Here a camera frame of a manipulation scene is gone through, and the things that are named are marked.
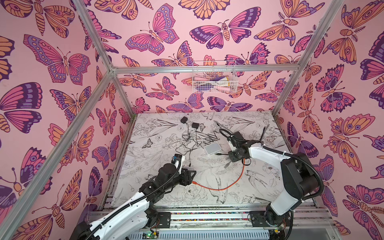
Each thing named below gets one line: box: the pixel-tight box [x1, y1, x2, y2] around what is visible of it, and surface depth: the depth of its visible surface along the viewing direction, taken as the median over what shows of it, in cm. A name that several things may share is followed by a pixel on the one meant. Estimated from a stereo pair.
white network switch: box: [204, 141, 222, 155], surface depth 102 cm
